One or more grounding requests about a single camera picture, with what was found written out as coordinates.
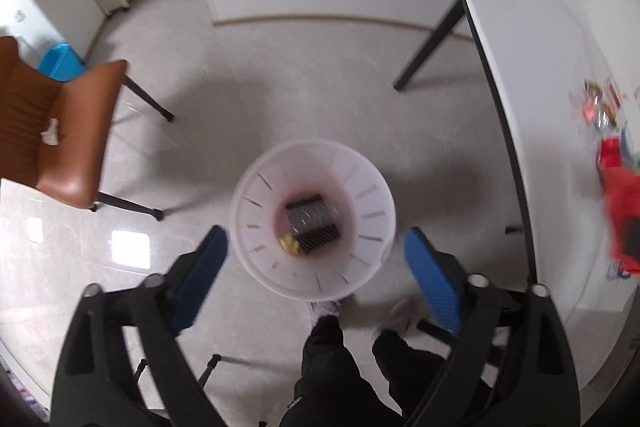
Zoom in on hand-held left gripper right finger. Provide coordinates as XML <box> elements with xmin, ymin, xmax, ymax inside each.
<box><xmin>402</xmin><ymin>227</ymin><xmax>583</xmax><ymax>427</ymax></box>

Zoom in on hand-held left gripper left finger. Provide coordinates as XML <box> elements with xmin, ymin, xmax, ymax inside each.
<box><xmin>50</xmin><ymin>225</ymin><xmax>231</xmax><ymax>427</ymax></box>

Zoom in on white plastic trash bin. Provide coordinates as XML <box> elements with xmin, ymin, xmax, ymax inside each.
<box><xmin>231</xmin><ymin>138</ymin><xmax>397</xmax><ymax>300</ymax></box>

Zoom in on grey fuzzy slipper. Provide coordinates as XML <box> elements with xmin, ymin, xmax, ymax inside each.
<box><xmin>387</xmin><ymin>297</ymin><xmax>416</xmax><ymax>333</ymax></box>
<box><xmin>310</xmin><ymin>299</ymin><xmax>343</xmax><ymax>323</ymax></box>

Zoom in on person's right leg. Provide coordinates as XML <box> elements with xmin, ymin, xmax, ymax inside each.
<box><xmin>372</xmin><ymin>329</ymin><xmax>493</xmax><ymax>427</ymax></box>

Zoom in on person's leg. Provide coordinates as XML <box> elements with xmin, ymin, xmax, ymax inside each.
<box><xmin>372</xmin><ymin>329</ymin><xmax>493</xmax><ymax>427</ymax></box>
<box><xmin>280</xmin><ymin>317</ymin><xmax>401</xmax><ymax>427</ymax></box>

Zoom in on black patterned wrapper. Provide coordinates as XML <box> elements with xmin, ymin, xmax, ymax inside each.
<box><xmin>284</xmin><ymin>192</ymin><xmax>343</xmax><ymax>256</ymax></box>

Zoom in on person's left leg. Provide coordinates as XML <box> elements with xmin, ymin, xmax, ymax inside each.
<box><xmin>280</xmin><ymin>317</ymin><xmax>401</xmax><ymax>427</ymax></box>

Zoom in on brown leather chair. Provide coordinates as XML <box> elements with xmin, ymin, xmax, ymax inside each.
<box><xmin>0</xmin><ymin>36</ymin><xmax>175</xmax><ymax>222</ymax></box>

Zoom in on large red wrapper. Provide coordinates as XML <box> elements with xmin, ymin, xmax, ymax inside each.
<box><xmin>600</xmin><ymin>167</ymin><xmax>640</xmax><ymax>263</ymax></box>

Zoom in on black table leg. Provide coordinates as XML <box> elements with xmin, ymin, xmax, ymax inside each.
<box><xmin>393</xmin><ymin>0</ymin><xmax>466</xmax><ymax>92</ymax></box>

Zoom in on clear wrappers with red print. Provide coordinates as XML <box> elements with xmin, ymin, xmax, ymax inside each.
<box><xmin>570</xmin><ymin>78</ymin><xmax>631</xmax><ymax>132</ymax></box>

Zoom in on blue plastic box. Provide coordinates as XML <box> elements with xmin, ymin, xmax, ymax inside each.
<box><xmin>37</xmin><ymin>43</ymin><xmax>87</xmax><ymax>82</ymax></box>

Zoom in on black metal chair frame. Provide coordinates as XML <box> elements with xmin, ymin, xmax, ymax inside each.
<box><xmin>132</xmin><ymin>353</ymin><xmax>263</xmax><ymax>388</ymax></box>

